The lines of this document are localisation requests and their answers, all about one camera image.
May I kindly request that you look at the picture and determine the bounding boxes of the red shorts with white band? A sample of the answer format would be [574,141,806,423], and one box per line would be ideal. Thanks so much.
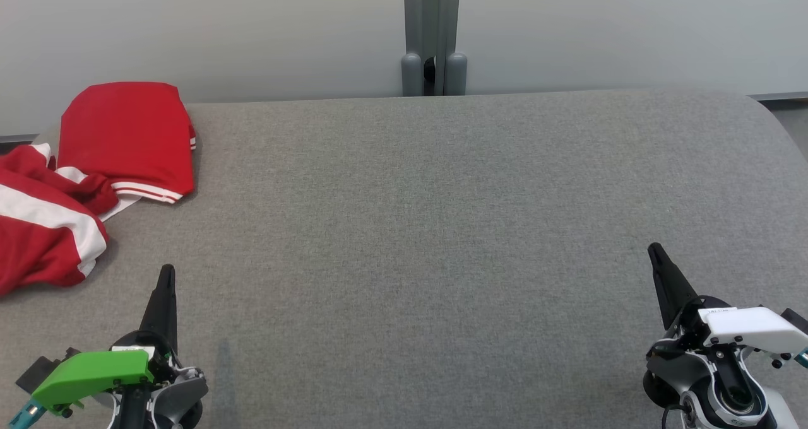
[0,143,143,296]

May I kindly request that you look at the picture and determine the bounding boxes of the red t-shirt with white sleeves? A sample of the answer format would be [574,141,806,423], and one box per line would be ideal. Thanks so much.
[57,81,197,204]

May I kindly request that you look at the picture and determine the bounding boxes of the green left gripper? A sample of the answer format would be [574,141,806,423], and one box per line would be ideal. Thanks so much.
[32,264,178,417]

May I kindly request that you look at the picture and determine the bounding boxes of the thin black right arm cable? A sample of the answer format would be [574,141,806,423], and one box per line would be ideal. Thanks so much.
[660,403,692,429]

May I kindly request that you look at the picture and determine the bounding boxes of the grey metal partition post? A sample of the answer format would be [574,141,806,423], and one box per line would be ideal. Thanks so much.
[401,0,468,97]

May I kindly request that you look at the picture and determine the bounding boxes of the teal left camera connector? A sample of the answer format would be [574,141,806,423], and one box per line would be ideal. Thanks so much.
[6,401,48,429]

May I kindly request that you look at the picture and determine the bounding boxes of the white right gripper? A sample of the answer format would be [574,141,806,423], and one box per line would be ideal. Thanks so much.
[647,243,808,357]

